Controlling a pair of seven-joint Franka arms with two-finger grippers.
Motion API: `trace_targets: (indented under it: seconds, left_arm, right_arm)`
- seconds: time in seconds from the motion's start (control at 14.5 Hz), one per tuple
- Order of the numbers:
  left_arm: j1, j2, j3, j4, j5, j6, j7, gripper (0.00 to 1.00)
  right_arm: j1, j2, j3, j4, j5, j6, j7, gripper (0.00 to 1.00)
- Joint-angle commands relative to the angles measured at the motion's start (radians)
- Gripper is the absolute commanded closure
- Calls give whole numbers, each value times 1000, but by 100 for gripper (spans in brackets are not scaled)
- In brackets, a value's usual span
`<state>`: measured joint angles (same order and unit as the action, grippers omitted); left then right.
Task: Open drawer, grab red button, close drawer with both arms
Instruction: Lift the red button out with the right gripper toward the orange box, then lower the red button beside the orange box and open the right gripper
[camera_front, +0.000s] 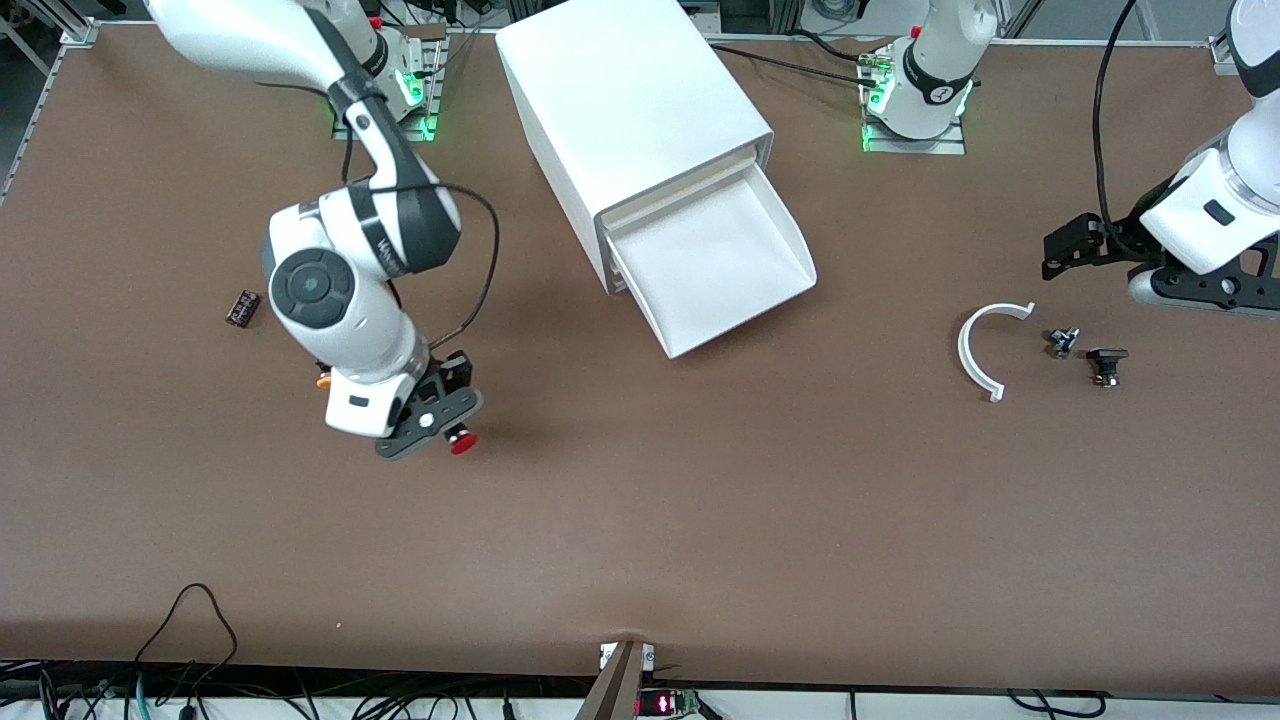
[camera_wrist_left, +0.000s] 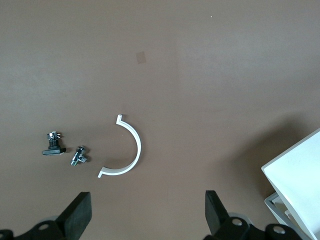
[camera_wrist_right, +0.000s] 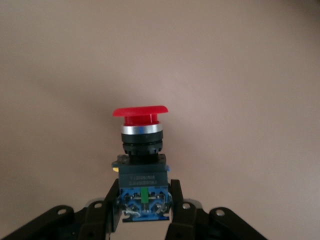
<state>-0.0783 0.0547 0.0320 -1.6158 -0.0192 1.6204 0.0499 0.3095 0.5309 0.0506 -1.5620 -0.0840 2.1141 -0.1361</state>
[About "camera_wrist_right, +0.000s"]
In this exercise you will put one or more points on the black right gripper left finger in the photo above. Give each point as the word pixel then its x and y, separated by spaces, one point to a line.
pixel 95 220

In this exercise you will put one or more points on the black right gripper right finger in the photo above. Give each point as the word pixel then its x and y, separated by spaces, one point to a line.
pixel 185 220

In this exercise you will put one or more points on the red mushroom push button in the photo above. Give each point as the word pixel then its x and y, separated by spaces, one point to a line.
pixel 141 142

